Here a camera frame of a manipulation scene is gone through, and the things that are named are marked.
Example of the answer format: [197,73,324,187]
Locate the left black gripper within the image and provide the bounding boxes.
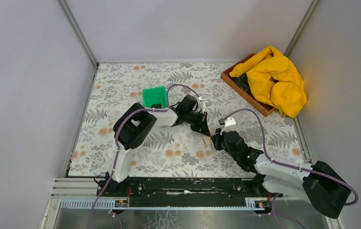
[183,110,209,135]

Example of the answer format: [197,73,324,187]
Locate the black VIP card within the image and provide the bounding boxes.
[151,104,163,109]

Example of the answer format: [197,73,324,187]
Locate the green plastic bin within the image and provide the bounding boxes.
[142,86,168,109]

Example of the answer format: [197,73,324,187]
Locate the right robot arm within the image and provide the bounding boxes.
[210,129,351,219]

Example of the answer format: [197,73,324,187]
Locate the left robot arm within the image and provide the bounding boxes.
[107,95,211,196]

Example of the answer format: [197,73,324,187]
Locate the floral table mat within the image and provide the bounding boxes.
[67,63,303,178]

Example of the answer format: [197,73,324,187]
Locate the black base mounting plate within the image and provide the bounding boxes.
[96,177,275,208]

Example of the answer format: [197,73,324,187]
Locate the brown wooden tray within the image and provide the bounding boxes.
[221,53,276,117]

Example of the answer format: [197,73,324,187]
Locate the yellow cloth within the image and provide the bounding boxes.
[229,46,307,118]

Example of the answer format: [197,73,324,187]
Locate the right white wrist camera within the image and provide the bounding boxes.
[219,117,236,132]

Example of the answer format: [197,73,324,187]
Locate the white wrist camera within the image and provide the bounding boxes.
[198,96,212,113]
[219,117,236,132]

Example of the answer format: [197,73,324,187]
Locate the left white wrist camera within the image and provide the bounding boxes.
[198,96,212,113]

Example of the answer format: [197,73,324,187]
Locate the aluminium frame rails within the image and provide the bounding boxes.
[40,178,343,229]

